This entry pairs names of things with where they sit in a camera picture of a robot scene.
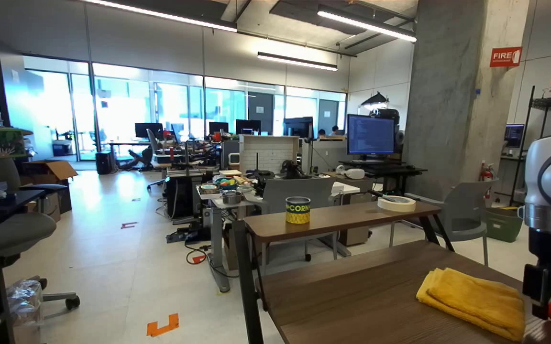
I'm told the yellow terry towel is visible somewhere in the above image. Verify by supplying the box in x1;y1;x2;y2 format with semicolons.
415;266;528;343

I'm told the green basket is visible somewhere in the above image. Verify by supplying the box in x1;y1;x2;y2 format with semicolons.
484;207;524;245

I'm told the grey plastic chair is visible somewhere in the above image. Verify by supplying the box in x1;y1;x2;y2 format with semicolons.
440;182;501;266

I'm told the black slanted table leg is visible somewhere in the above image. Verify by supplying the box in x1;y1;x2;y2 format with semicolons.
417;213;457;255

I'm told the red fire extinguisher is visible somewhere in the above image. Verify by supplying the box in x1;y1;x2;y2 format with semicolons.
478;161;495;186

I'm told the beige masking tape roll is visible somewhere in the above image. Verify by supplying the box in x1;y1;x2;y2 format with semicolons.
375;194;419;215

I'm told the black monitor desk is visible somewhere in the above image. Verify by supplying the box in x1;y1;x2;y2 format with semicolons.
338;159;426;197

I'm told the long wooden side table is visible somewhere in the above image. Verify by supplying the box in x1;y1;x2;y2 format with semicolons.
239;199;445;264

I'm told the large computer monitor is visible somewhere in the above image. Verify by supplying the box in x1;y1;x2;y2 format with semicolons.
344;113;399;161

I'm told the red fire sign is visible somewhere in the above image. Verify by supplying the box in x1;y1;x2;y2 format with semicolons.
487;45;524;69

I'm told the yellow green labelled tub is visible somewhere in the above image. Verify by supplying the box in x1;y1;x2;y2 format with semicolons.
283;196;313;226

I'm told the grey partition panel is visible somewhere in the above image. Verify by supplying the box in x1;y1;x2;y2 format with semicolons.
260;176;336;217

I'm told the white partition board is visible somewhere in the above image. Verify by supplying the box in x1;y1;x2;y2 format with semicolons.
237;134;304;178

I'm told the long ceiling light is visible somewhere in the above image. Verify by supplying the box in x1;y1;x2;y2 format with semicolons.
82;0;239;35
315;8;417;45
254;52;340;73

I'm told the cluttered grey desk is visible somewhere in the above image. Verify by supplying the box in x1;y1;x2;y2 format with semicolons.
195;169;265;295

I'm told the cardboard box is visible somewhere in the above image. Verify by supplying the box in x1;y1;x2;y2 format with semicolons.
22;159;80;217

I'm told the clear plastic bottle pack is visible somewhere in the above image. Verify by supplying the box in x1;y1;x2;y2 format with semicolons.
5;278;44;344

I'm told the grey office chair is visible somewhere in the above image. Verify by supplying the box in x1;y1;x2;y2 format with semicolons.
0;159;82;314

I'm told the orange floor cable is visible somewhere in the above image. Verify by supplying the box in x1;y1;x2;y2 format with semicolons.
183;247;210;266

